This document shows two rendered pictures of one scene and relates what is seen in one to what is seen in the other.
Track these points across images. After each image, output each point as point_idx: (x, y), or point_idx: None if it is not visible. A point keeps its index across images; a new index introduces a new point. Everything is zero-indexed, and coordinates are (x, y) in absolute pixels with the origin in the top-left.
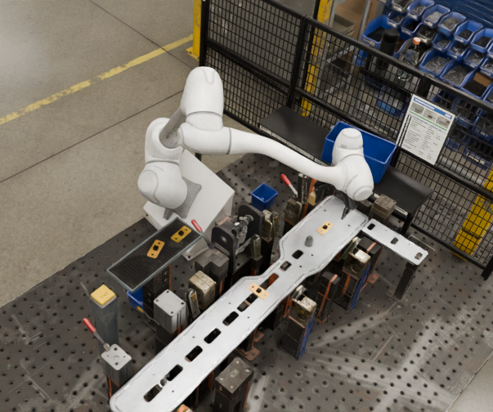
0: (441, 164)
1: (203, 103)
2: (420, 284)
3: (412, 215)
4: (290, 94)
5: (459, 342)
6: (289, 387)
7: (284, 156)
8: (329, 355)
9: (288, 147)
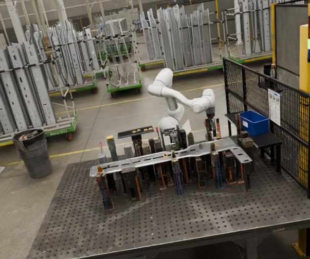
0: (283, 125)
1: (158, 77)
2: (265, 190)
3: (260, 148)
4: (243, 104)
5: (261, 214)
6: (165, 201)
7: (177, 96)
8: (192, 198)
9: None
